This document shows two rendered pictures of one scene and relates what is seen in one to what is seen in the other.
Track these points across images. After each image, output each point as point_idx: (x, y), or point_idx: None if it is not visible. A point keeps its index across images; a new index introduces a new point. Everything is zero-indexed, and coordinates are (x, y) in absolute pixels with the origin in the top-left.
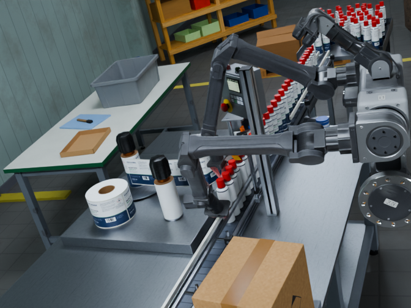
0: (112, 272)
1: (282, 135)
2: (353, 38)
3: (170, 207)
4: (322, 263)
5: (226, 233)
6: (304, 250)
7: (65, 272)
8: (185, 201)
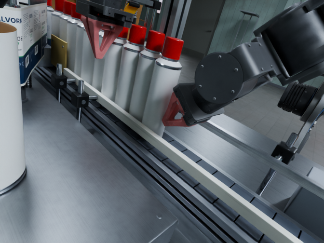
0: None
1: None
2: None
3: (7, 142)
4: (275, 146)
5: (297, 138)
6: (246, 141)
7: None
8: (262, 69)
